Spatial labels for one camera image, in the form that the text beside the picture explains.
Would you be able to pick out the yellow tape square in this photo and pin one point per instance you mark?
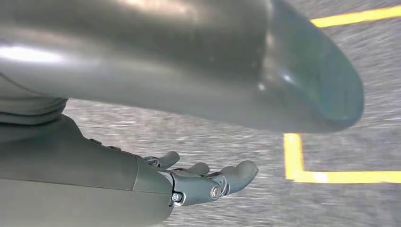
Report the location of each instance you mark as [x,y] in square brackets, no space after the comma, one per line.
[344,177]

